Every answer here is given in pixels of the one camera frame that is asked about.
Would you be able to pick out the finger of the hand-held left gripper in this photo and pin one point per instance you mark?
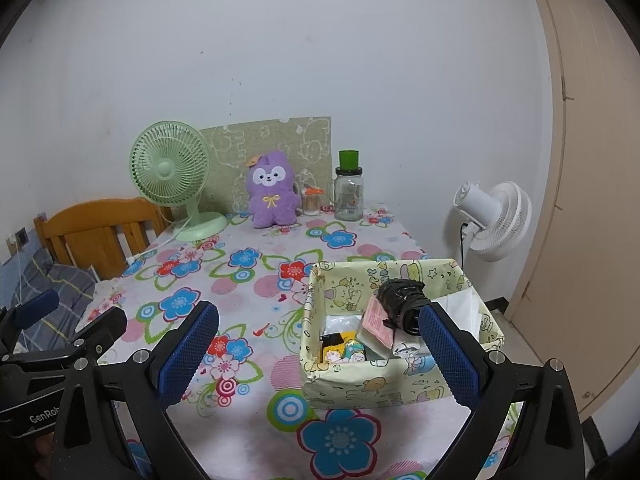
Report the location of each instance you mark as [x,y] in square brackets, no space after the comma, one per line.
[102,327]
[36,307]

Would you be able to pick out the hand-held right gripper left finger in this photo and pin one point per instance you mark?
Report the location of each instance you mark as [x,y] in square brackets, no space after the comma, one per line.
[190,355]

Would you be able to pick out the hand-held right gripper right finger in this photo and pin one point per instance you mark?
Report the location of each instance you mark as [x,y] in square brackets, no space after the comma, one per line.
[450,360]

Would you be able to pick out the black bundle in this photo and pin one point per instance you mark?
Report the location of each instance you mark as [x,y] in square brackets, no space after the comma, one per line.
[400,305]

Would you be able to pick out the pink packet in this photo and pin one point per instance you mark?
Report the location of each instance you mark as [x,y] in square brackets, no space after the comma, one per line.
[375,322]

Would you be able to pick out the yellow cartoon print box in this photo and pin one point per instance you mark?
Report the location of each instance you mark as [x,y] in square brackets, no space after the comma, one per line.
[360,390]

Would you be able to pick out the clear plastic bag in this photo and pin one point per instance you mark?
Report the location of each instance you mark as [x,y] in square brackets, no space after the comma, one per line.
[342,322]

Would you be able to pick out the blue bed sheet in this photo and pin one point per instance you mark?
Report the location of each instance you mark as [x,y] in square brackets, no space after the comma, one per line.
[7,285]

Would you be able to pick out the grey plaid blanket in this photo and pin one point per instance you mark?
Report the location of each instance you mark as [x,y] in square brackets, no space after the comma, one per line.
[70,280]

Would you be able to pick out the white standing fan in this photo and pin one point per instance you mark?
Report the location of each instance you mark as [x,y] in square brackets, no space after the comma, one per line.
[505,220]

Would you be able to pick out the purple plush toy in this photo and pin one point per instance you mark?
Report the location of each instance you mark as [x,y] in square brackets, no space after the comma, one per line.
[272,210]

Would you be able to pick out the green desk fan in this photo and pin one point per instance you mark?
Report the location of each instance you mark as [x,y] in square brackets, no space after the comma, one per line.
[167,167]

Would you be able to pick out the glass jar with green lid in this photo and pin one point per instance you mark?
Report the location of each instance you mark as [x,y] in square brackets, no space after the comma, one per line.
[347,200]

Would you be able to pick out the small orange-lidded glass bottle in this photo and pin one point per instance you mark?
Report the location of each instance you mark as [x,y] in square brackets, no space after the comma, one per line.
[311,205]

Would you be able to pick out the green patterned board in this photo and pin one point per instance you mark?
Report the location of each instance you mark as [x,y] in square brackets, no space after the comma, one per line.
[225,150]

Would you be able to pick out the beige door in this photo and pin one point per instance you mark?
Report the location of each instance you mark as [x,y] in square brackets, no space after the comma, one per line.
[600,210]

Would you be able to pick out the wall socket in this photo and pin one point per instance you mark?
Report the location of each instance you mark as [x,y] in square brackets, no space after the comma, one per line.
[21,236]

